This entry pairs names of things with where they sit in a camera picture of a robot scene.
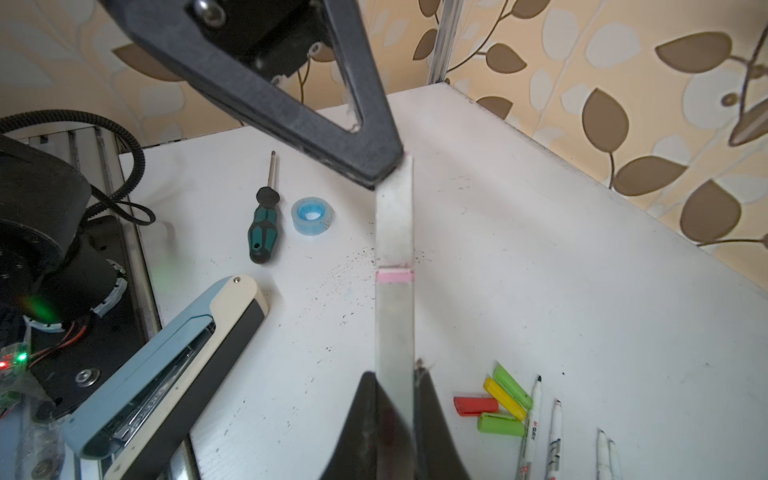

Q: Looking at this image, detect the green pen cap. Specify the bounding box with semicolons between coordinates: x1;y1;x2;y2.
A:
477;412;527;438
492;363;534;410

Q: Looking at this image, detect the white marker green end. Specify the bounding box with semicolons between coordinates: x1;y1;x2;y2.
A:
516;375;542;480

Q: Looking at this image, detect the white marker yellow end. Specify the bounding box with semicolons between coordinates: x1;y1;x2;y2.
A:
596;429;612;480

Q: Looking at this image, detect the red pen cap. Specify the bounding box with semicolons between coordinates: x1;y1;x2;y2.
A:
453;396;499;417

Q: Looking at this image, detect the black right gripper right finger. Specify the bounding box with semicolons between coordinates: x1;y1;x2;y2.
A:
413;361;470;480

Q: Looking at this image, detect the green pen cap lower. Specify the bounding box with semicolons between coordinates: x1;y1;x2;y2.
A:
477;412;527;438

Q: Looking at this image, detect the aluminium frame corner post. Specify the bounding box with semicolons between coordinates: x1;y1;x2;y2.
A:
427;0;464;85

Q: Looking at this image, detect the green pen cap upper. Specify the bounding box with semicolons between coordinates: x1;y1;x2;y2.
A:
492;363;534;410

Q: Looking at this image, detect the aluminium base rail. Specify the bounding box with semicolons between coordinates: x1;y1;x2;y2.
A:
1;126;159;479

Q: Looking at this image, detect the blue tape roll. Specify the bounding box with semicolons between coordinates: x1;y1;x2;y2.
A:
291;197;334;236

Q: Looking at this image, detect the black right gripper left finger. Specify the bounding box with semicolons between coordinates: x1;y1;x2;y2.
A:
321;372;378;480

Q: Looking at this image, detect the yellow pen cap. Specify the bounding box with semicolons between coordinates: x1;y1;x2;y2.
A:
483;377;527;421

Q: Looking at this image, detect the green black screwdriver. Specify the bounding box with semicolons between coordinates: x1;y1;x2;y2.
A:
248;151;281;265

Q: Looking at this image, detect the white marker lime end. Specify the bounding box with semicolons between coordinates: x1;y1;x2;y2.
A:
608;439;623;480

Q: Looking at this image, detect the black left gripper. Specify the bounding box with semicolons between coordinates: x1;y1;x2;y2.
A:
102;0;404;189

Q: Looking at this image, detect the blue white stapler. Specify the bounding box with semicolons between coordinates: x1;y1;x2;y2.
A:
62;274;269;479

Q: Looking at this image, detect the translucent highlighter cap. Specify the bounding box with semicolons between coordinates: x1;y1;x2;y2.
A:
375;154;414;269

